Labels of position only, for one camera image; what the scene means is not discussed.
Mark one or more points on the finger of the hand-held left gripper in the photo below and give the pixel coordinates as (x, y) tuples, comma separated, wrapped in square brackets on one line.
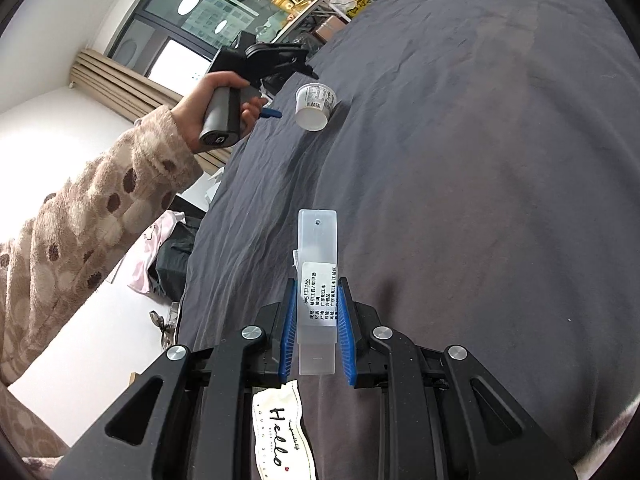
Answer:
[(300, 70), (271, 113)]

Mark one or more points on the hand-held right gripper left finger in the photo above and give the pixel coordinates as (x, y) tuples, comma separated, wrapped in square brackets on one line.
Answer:
[(287, 330)]

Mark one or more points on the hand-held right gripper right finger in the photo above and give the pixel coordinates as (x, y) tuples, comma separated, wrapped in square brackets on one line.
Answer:
[(346, 335)]

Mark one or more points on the white paper cup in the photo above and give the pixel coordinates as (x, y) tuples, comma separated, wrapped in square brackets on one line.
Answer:
[(312, 110)]

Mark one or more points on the small clear plastic case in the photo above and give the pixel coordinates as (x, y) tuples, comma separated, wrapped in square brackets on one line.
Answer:
[(317, 245)]

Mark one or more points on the person's left forearm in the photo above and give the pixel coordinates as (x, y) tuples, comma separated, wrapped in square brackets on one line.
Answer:
[(75, 240)]

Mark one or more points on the person's left hand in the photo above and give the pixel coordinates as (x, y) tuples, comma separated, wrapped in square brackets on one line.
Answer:
[(200, 100)]

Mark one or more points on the brown cardboard box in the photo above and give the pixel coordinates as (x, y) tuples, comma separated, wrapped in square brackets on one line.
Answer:
[(332, 30)]

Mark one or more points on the white desk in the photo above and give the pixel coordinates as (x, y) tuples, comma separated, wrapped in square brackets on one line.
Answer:
[(305, 12)]

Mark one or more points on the window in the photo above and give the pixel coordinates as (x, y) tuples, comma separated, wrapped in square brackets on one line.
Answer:
[(200, 10)]

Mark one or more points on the yellow desk ornament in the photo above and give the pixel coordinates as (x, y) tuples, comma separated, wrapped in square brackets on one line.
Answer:
[(285, 1)]

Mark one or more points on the yellow bag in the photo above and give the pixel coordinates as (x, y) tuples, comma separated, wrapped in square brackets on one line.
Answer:
[(357, 7)]

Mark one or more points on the white paper bag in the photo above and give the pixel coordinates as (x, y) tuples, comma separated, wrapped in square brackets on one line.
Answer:
[(214, 187)]

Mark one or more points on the white printed fabric tag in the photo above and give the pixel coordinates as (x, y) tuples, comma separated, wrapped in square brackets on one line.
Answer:
[(285, 425)]

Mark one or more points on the beige curtain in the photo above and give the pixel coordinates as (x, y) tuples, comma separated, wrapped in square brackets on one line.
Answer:
[(125, 80)]

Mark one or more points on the metal clips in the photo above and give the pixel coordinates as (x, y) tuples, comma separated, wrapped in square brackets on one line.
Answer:
[(165, 322)]

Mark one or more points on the dark clothing bundle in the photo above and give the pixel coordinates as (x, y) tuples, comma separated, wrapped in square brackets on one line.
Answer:
[(175, 260)]

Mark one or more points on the pink cloth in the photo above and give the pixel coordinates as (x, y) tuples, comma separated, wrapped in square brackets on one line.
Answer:
[(150, 260)]

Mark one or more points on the dark grey bed sheet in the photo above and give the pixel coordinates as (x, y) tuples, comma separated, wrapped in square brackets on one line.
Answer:
[(475, 160)]

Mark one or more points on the person's fleece robe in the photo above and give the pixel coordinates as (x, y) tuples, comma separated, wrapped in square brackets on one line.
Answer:
[(25, 430)]

